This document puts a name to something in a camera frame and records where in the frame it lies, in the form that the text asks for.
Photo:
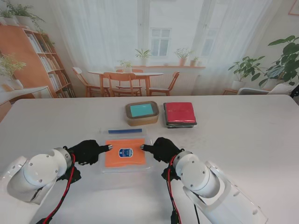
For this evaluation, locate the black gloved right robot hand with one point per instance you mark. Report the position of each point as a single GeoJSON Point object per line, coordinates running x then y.
{"type": "Point", "coordinates": [164, 149]}

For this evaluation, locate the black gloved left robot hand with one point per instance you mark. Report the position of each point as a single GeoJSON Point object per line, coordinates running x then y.
{"type": "Point", "coordinates": [86, 151]}

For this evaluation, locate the black plastic tray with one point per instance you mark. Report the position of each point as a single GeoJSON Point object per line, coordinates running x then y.
{"type": "Point", "coordinates": [180, 126]}

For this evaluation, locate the brown kraft paper container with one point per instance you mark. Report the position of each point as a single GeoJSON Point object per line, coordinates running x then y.
{"type": "Point", "coordinates": [142, 121]}

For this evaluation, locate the clear lid with orange label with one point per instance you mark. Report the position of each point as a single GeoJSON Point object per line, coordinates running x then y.
{"type": "Point", "coordinates": [126, 161]}

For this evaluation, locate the clear container with blue clips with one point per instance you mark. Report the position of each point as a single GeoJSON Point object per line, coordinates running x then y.
{"type": "Point", "coordinates": [126, 131]}

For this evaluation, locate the clear lid with teal label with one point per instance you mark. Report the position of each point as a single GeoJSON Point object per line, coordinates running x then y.
{"type": "Point", "coordinates": [141, 110]}

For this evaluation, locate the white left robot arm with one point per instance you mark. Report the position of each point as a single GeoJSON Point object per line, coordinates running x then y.
{"type": "Point", "coordinates": [39, 170]}

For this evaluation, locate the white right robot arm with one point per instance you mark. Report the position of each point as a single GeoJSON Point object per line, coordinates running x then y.
{"type": "Point", "coordinates": [198, 172]}

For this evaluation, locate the printed room backdrop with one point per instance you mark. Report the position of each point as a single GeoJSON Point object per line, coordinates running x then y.
{"type": "Point", "coordinates": [163, 23]}

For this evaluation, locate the black stand clamp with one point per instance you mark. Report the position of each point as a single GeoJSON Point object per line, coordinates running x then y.
{"type": "Point", "coordinates": [295, 92]}

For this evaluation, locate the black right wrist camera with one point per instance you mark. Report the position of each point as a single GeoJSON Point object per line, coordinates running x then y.
{"type": "Point", "coordinates": [167, 175]}

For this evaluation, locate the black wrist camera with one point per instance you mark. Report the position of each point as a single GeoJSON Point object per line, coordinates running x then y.
{"type": "Point", "coordinates": [73, 176]}
{"type": "Point", "coordinates": [167, 175]}

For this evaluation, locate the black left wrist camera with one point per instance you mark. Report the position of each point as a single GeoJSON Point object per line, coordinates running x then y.
{"type": "Point", "coordinates": [73, 176]}

